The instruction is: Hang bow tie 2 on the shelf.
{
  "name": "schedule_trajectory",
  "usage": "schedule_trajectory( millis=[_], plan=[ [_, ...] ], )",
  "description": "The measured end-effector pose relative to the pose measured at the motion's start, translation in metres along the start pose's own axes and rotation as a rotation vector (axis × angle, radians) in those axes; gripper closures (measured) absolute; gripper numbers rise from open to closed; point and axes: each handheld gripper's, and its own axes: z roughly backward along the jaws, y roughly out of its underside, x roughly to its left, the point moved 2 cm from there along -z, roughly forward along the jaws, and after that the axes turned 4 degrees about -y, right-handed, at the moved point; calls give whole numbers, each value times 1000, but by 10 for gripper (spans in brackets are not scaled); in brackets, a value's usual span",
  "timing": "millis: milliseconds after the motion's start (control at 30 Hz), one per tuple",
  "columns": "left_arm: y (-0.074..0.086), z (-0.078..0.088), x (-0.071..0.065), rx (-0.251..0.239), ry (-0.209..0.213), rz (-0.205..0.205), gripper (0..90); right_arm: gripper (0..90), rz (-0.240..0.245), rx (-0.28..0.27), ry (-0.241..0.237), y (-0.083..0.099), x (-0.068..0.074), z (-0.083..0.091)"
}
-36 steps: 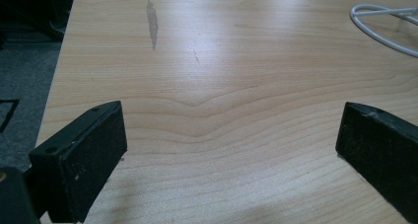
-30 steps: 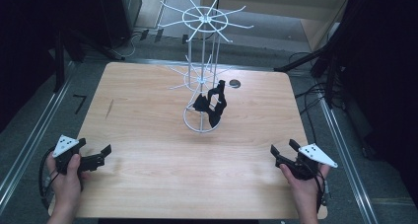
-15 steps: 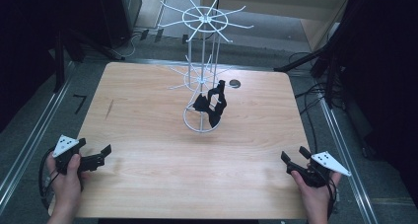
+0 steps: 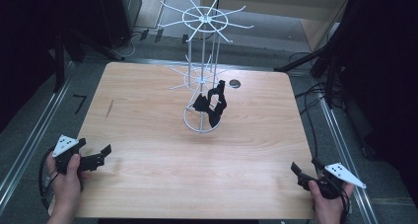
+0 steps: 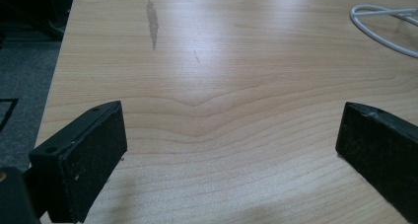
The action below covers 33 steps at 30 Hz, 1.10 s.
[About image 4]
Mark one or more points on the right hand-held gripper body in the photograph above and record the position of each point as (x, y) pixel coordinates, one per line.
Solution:
(341, 174)

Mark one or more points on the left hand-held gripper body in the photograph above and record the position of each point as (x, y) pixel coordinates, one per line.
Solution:
(65, 145)

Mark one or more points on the black cloth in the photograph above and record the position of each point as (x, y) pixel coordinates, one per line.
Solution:
(213, 115)

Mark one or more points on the person's right hand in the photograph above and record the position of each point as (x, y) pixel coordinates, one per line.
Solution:
(328, 210)

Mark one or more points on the person's left hand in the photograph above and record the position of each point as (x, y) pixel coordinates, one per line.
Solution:
(65, 187)

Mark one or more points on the black stand leg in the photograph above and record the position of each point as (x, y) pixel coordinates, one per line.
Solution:
(98, 46)

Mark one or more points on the round grey table hole cover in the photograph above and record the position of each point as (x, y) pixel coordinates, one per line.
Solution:
(234, 83)

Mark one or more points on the dark cabinet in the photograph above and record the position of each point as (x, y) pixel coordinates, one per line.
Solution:
(125, 13)

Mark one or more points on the light wooden panel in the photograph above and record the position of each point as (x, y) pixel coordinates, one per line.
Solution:
(279, 2)

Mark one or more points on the aluminium floor rail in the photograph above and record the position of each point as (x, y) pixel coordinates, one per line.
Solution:
(348, 158)
(36, 125)

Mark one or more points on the black upright stand post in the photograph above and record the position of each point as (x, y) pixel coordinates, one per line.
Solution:
(59, 62)

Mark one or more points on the black angled stand frame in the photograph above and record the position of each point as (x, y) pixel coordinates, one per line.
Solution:
(309, 58)

